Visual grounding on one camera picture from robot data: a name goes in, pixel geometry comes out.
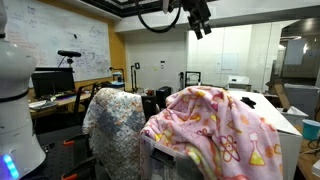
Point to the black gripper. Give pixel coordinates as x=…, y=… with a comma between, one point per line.
x=199, y=14

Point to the pink patterned fleece blanket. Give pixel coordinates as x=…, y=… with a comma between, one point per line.
x=225, y=138

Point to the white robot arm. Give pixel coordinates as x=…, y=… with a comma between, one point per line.
x=20, y=151

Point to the white printer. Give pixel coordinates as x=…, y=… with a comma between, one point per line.
x=239, y=82

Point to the black object on box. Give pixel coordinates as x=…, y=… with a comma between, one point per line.
x=249, y=102

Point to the floral quilt blanket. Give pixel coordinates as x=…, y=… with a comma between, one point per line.
x=113, y=121

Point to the clear plastic storage bin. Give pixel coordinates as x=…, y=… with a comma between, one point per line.
x=159, y=162

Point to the large white cardboard box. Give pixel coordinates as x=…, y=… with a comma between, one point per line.
x=290, y=137

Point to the teal cup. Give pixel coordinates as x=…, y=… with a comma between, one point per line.
x=310, y=129

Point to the whiteboard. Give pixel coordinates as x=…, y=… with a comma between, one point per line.
x=44, y=30

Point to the black computer monitor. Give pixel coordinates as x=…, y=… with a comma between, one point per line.
x=52, y=81

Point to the black camera on stand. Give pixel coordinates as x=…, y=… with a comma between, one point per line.
x=69, y=55

